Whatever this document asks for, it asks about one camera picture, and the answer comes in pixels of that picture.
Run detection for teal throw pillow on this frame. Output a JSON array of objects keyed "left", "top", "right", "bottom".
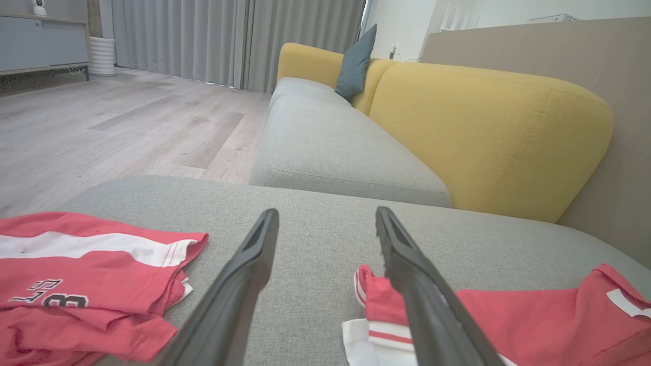
[{"left": 335, "top": 23, "right": 378, "bottom": 101}]

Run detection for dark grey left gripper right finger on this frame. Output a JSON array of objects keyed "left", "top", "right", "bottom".
[{"left": 375, "top": 206, "right": 504, "bottom": 366}]

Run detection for grey sofa seat cushion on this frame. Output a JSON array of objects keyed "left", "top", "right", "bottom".
[
  {"left": 249, "top": 94, "right": 453, "bottom": 208},
  {"left": 270, "top": 76, "right": 352, "bottom": 108}
]

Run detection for white ribbed cylinder appliance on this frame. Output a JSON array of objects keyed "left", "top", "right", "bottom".
[{"left": 90, "top": 36, "right": 117, "bottom": 77}]

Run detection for white slatted rack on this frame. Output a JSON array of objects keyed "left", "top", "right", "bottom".
[{"left": 440, "top": 3, "right": 481, "bottom": 31}]

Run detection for white flat box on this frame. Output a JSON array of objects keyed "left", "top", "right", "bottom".
[{"left": 528, "top": 14, "right": 580, "bottom": 24}]

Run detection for large yellow sofa back cushion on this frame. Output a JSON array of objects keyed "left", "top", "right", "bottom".
[{"left": 369, "top": 61, "right": 615, "bottom": 224}]

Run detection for grey curtain panel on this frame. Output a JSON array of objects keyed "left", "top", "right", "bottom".
[
  {"left": 112, "top": 0, "right": 251, "bottom": 88},
  {"left": 243, "top": 0, "right": 367, "bottom": 95}
]

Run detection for yellow and grey sofa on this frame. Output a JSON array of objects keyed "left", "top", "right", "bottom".
[{"left": 51, "top": 175, "right": 651, "bottom": 366}]

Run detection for grey low cabinet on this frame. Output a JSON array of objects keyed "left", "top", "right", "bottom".
[{"left": 0, "top": 11, "right": 93, "bottom": 82}]

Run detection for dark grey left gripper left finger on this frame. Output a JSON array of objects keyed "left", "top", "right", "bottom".
[{"left": 153, "top": 208, "right": 280, "bottom": 366}]

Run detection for folded red garment black print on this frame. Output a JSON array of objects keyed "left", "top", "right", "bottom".
[{"left": 0, "top": 211, "right": 210, "bottom": 366}]

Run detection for beige partition board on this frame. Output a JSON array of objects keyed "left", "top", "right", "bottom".
[{"left": 421, "top": 17, "right": 651, "bottom": 270}]

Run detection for red garment with white label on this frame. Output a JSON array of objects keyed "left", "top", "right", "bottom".
[{"left": 342, "top": 263, "right": 651, "bottom": 366}]

